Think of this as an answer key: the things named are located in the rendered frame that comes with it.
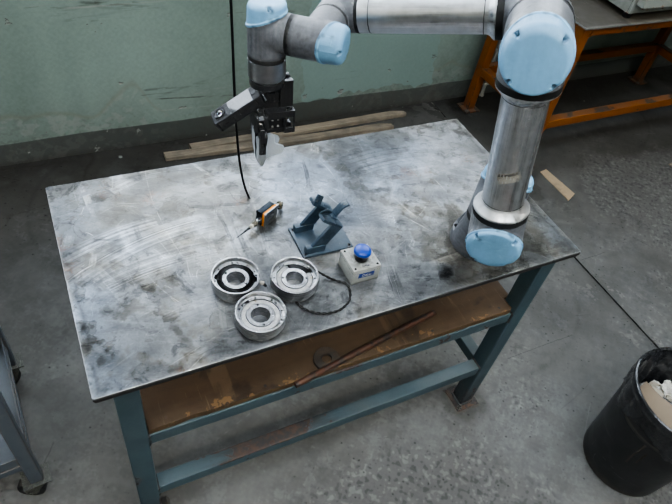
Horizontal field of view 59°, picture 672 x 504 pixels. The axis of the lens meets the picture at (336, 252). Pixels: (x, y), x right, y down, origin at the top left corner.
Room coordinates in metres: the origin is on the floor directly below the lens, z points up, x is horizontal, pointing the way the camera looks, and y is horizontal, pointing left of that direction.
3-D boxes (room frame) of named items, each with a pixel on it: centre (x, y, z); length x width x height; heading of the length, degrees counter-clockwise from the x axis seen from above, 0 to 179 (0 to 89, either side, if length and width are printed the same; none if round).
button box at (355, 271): (0.93, -0.06, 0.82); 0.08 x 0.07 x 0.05; 124
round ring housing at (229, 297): (0.81, 0.20, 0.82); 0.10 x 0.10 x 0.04
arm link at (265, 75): (1.05, 0.21, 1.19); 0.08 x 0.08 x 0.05
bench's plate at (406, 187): (1.07, 0.04, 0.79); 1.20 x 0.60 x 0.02; 124
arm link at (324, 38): (1.06, 0.11, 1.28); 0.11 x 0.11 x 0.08; 82
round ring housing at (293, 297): (0.84, 0.08, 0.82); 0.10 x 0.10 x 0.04
